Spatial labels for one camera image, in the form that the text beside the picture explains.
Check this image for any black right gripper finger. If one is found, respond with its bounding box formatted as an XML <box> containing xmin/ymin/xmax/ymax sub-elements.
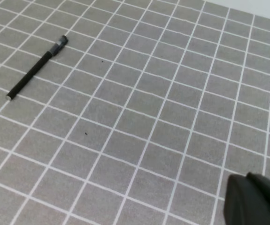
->
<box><xmin>224</xmin><ymin>172</ymin><xmax>270</xmax><ymax>225</ymax></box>

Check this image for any black pen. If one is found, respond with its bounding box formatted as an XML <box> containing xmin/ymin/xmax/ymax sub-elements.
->
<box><xmin>6</xmin><ymin>35</ymin><xmax>69</xmax><ymax>101</ymax></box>

